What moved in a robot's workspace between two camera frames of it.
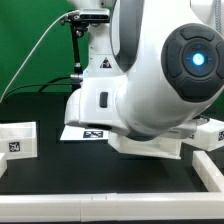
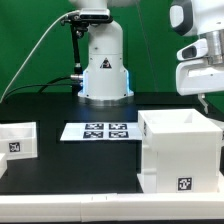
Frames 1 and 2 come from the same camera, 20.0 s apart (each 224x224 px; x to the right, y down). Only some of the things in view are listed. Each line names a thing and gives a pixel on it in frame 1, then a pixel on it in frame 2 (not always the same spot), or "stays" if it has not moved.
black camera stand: [78, 22] stays
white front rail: [114, 207] stays
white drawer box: [208, 136] -> [218, 141]
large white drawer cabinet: [165, 148] -> [180, 152]
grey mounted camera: [95, 15] stays
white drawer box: [19, 140] stays
